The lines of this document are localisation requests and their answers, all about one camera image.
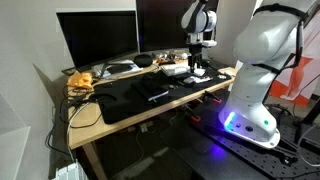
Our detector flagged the yellow cloth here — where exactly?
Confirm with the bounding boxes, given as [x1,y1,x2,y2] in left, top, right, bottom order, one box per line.
[66,70,94,91]

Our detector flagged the black desk cables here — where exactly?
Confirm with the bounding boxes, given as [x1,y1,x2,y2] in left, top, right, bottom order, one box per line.
[44,84,118,158]

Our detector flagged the black tripod stand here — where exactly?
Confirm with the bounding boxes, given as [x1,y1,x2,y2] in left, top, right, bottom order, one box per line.
[292,96,320,136]

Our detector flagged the black desk mat white logo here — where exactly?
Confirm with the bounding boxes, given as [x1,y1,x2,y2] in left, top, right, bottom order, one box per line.
[94,64,233,126]

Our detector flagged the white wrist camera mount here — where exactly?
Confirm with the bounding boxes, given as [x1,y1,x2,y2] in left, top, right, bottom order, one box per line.
[199,39,218,48]

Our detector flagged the large black monitor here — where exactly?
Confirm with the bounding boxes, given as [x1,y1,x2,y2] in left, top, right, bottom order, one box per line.
[134,0,220,54]

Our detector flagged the grey power adapter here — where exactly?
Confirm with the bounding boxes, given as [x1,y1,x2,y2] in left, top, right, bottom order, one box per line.
[139,120,155,134]

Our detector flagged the large black flat pad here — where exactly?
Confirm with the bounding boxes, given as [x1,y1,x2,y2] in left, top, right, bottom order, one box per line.
[203,59,232,72]

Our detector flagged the small white key ring box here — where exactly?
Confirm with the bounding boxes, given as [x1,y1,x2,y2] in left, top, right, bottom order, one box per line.
[182,76,197,85]

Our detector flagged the orange white poster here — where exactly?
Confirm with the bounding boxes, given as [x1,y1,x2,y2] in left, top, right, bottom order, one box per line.
[269,13,320,108]

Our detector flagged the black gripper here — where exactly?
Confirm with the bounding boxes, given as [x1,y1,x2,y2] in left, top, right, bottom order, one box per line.
[188,44,205,72]

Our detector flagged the black clamp orange handle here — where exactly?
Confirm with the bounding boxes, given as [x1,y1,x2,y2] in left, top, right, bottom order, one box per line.
[203,89,223,105]
[180,105,202,123]

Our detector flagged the white radiator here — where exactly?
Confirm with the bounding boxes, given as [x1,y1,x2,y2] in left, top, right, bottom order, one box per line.
[54,159,90,180]

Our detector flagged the black optical breadboard table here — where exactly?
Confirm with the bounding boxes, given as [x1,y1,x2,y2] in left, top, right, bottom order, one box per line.
[159,94,320,180]

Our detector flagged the wooden desk leg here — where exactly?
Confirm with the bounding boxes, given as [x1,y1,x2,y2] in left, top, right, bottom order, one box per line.
[80,141,109,180]

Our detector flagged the black monitor silver frame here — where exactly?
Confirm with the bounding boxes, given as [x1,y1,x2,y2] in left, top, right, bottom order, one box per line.
[55,9,140,74]

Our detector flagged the black oval case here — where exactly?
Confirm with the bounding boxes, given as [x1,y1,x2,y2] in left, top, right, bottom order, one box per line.
[133,53,154,68]

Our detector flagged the white hanging cable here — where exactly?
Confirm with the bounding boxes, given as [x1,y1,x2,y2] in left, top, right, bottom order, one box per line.
[295,122,320,168]

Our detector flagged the grey flat box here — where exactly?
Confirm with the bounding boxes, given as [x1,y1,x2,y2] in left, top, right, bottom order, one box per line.
[160,62,192,77]

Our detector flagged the white desk cable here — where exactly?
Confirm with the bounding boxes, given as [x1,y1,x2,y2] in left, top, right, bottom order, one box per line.
[65,102,90,164]

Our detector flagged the white AirTag box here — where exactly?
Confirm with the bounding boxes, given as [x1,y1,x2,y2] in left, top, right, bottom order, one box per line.
[193,67,207,77]

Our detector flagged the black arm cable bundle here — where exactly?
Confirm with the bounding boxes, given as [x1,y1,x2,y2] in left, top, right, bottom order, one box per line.
[253,3,309,78]

